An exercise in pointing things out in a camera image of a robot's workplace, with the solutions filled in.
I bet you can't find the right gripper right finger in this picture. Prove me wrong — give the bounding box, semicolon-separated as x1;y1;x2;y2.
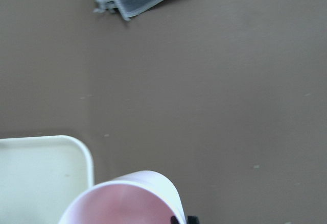
187;216;199;224

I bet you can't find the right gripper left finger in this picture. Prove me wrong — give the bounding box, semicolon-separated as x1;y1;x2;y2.
170;216;180;224

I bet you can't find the pink cup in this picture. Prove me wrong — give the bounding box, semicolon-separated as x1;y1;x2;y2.
59;170;187;223

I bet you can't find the beige rabbit tray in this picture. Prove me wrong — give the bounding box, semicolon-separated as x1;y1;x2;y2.
1;135;95;223

